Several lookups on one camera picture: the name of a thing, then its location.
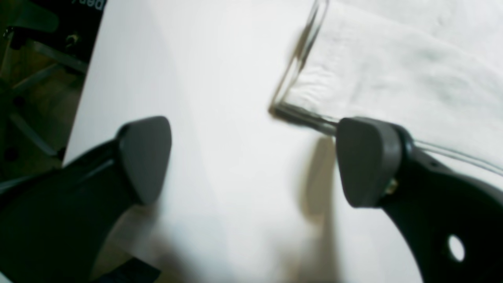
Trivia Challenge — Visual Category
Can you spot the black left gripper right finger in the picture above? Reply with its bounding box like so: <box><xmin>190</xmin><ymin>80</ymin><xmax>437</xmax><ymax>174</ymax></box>
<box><xmin>336</xmin><ymin>118</ymin><xmax>503</xmax><ymax>283</ymax></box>

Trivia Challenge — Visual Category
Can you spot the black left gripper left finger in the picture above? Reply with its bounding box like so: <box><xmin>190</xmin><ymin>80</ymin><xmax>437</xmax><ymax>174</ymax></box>
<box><xmin>0</xmin><ymin>116</ymin><xmax>172</xmax><ymax>283</ymax></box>

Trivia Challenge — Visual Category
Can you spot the grey t-shirt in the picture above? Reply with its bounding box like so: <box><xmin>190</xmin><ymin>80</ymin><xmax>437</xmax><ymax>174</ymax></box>
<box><xmin>271</xmin><ymin>0</ymin><xmax>503</xmax><ymax>175</ymax></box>

